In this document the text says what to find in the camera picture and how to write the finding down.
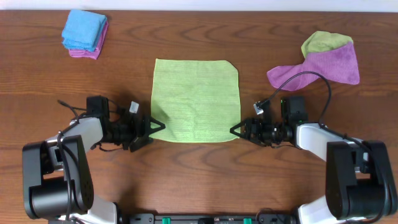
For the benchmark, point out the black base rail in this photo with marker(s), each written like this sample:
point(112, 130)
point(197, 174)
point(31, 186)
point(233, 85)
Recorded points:
point(262, 218)

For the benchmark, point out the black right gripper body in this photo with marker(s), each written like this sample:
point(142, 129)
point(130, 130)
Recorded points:
point(252, 132)

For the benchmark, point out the olive green crumpled cloth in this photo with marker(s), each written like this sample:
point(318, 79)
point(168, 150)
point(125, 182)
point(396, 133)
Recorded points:
point(323, 41)

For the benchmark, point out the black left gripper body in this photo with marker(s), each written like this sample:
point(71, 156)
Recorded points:
point(142, 129)

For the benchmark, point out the folded blue cloth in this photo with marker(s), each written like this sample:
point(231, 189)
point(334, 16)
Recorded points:
point(83, 30)

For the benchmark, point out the folded pink cloth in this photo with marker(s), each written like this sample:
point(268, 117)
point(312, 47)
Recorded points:
point(78, 53)

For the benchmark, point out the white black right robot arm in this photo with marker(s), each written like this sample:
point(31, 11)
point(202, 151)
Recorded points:
point(360, 184)

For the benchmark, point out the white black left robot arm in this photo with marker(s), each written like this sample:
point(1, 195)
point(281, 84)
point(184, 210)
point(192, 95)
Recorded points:
point(57, 183)

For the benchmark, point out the unfolded purple cloth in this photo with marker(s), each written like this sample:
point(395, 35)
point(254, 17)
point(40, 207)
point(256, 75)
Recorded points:
point(338, 65)

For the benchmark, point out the light green cloth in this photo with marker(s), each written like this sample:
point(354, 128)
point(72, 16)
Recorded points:
point(198, 101)

